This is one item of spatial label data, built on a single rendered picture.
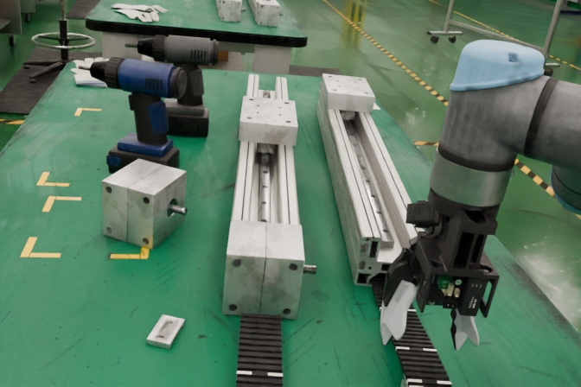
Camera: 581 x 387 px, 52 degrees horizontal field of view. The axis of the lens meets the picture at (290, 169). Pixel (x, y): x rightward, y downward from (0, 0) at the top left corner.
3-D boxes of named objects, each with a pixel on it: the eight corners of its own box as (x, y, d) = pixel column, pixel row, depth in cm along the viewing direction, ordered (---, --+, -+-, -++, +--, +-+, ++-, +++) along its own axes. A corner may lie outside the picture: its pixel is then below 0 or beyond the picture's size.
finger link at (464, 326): (466, 377, 66) (456, 313, 63) (451, 341, 72) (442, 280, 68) (493, 371, 66) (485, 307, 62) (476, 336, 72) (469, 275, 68)
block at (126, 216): (166, 254, 90) (168, 199, 86) (102, 234, 93) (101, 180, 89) (197, 225, 99) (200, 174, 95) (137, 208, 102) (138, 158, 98)
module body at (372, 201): (419, 289, 89) (430, 241, 85) (354, 285, 88) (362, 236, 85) (352, 115, 162) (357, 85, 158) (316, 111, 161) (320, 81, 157)
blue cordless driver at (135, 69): (172, 186, 111) (175, 72, 102) (72, 168, 113) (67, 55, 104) (185, 170, 118) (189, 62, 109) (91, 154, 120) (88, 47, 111)
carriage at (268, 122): (293, 159, 114) (297, 126, 111) (237, 154, 113) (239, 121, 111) (290, 130, 129) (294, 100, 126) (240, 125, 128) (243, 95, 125)
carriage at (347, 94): (370, 123, 138) (375, 96, 136) (323, 119, 138) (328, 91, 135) (360, 103, 153) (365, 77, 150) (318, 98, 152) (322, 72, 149)
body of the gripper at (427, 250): (416, 318, 61) (441, 215, 56) (399, 269, 68) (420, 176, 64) (488, 323, 61) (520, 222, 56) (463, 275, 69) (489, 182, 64)
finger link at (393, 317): (369, 363, 65) (412, 301, 62) (361, 327, 71) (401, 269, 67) (393, 372, 66) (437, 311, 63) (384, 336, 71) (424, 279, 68)
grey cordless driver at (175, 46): (213, 138, 134) (219, 43, 125) (123, 133, 131) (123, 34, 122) (212, 126, 141) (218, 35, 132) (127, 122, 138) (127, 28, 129)
